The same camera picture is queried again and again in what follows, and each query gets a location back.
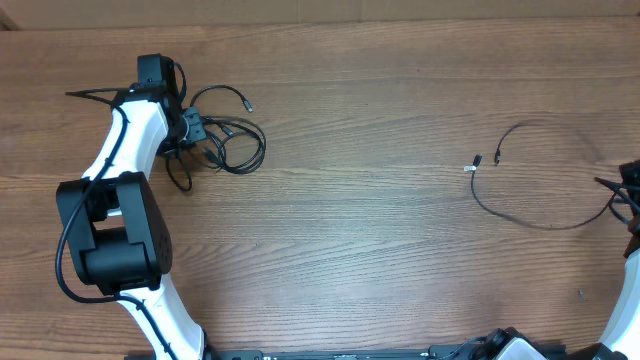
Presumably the black usb cable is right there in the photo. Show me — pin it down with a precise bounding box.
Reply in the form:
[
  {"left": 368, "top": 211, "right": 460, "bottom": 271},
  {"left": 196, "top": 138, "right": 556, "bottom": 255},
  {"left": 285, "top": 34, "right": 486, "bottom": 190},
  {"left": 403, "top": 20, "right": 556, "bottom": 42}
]
[
  {"left": 162, "top": 84, "right": 267, "bottom": 193},
  {"left": 463, "top": 118, "right": 617, "bottom": 232}
]

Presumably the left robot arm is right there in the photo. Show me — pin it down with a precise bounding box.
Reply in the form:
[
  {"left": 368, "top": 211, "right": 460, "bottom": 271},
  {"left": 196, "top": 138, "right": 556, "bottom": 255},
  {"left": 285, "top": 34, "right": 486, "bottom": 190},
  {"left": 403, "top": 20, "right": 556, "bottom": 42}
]
[{"left": 55, "top": 54, "right": 215, "bottom": 359}]

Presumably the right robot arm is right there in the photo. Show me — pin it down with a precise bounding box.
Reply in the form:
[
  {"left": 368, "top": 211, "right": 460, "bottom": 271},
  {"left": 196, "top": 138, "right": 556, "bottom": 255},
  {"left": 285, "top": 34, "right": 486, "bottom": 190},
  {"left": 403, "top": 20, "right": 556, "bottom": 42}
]
[{"left": 567, "top": 160, "right": 639, "bottom": 360}]

